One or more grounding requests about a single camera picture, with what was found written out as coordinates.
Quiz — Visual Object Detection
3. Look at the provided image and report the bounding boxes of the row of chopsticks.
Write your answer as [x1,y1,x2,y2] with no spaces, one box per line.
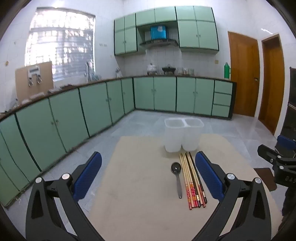
[179,152,208,210]

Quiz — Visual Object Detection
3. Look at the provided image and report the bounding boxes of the green base cabinets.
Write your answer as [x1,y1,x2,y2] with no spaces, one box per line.
[0,76,237,207]

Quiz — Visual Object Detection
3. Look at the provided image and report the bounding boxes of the blue box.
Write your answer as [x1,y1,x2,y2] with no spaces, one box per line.
[150,25,168,40]

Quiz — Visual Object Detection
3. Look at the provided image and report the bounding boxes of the green wall cabinets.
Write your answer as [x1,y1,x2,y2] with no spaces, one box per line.
[114,6,220,56]

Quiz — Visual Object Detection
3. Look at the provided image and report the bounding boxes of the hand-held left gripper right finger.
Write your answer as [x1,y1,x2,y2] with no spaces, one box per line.
[195,151,271,241]

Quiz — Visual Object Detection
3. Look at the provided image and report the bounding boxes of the wooden door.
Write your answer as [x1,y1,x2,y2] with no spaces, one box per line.
[228,31,260,117]
[258,34,285,136]

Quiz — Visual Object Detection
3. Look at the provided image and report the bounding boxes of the black wok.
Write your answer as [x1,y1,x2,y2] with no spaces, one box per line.
[161,66,177,75]

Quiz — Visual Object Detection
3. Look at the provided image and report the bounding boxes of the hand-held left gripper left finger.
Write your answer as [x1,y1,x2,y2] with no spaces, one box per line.
[25,151,103,241]

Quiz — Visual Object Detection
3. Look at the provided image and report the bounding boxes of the green thermos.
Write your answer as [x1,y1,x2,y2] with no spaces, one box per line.
[223,62,231,80]

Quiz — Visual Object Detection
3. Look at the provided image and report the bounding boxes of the glass jars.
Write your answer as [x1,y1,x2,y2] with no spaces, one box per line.
[178,67,195,76]

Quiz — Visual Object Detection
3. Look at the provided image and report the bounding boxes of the range hood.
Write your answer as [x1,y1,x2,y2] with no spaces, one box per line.
[139,39,179,49]

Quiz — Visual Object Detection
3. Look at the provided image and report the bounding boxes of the white bracket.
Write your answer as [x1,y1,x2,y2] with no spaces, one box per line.
[27,65,43,87]

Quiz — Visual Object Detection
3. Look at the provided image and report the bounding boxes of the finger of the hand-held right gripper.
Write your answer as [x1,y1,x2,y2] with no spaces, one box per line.
[277,135,296,152]
[257,144,281,164]

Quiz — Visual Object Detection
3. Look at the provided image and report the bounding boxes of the brown chair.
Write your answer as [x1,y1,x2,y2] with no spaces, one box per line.
[254,168,277,192]

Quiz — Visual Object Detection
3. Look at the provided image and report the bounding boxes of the window with blinds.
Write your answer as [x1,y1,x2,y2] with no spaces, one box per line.
[25,7,96,82]

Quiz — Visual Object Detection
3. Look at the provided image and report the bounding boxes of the black spoon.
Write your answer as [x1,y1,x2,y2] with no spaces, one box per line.
[171,162,183,199]

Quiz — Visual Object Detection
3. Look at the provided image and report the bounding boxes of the dark cabinet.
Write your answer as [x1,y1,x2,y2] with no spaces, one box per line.
[280,67,296,140]

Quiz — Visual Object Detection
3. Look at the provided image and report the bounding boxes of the cardboard sheet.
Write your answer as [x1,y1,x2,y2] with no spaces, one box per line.
[15,61,54,103]

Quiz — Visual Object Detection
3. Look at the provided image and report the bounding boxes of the kitchen faucet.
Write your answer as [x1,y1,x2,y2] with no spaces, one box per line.
[85,61,92,83]

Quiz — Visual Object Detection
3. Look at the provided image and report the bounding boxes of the white two-compartment utensil holder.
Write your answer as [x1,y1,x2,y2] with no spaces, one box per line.
[164,117,205,153]

